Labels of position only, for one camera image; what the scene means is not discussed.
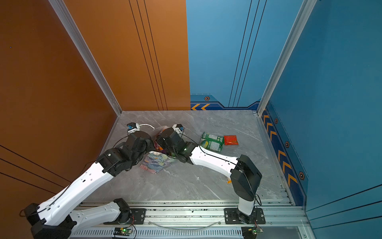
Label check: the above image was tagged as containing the floral paper bag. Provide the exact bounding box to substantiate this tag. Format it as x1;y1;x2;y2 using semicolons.
140;125;176;174

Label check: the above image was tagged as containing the green white snack packet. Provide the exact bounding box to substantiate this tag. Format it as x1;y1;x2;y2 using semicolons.
200;132;224;152

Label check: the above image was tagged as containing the red small snack packet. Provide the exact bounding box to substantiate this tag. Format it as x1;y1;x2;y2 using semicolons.
224;135;239;145

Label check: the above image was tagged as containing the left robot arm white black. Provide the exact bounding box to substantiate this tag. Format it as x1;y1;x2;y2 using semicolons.
24;131;155;239

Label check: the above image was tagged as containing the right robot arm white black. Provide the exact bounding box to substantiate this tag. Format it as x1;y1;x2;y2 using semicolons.
156;127;262;224

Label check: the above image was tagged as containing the left circuit board green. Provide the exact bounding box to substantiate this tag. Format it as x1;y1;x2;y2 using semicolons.
113;227;133;238

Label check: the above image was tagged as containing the circuit board green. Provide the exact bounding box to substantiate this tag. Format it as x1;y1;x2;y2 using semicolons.
113;227;133;238
241;227;263;239

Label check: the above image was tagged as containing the right circuit board green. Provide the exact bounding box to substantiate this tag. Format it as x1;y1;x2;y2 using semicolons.
241;227;263;239

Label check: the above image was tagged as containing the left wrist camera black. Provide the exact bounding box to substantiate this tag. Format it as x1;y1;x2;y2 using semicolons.
126;122;140;134

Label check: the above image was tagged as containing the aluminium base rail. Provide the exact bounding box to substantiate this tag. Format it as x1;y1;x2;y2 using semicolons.
73;200;315;239

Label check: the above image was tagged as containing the aluminium left corner post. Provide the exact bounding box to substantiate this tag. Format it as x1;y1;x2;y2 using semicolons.
49;0;122;116

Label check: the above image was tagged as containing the aluminium corner post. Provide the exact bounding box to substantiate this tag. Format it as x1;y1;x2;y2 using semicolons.
257;0;317;117
49;0;122;116

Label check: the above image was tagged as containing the aluminium right corner post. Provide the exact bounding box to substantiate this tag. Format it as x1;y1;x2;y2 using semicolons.
257;0;317;117

